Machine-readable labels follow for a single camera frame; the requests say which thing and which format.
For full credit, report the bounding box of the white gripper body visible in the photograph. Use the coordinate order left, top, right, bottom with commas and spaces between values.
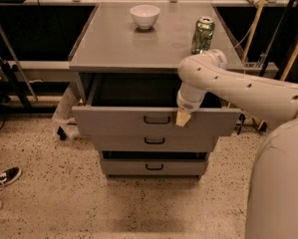
176, 83, 206, 113

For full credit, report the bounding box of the black white sneaker upper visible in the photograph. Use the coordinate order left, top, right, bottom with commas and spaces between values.
0, 167, 22, 190

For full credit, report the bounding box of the white ceramic bowl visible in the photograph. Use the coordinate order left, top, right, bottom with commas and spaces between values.
130, 5, 160, 30

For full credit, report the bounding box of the black tripod stand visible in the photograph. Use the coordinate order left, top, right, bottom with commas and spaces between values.
0, 56, 32, 109

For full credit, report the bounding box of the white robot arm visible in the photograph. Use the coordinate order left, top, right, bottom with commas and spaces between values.
177, 49, 298, 239

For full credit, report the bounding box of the grey bottom drawer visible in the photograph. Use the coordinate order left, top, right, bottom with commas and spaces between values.
100, 151, 208, 176

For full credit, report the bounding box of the wooden easel frame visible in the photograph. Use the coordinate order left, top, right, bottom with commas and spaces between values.
226, 0, 298, 131

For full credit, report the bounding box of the green soda can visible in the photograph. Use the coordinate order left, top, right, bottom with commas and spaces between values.
191, 16, 215, 55

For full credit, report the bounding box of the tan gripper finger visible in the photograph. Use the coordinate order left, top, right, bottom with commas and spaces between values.
175, 110, 191, 126

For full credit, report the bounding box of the clear plastic bin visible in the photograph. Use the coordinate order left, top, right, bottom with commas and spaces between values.
52, 83, 83, 140

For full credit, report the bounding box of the grey middle drawer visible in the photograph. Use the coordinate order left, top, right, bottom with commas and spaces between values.
92, 135, 218, 152

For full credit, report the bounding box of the grey drawer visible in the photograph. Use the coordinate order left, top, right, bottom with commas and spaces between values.
92, 135, 218, 152
73, 73, 240, 136
100, 151, 208, 176

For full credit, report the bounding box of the grey drawer cabinet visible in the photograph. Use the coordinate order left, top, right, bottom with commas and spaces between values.
68, 2, 244, 180

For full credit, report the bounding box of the grey top drawer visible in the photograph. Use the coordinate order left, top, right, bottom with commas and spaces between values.
73, 73, 240, 136

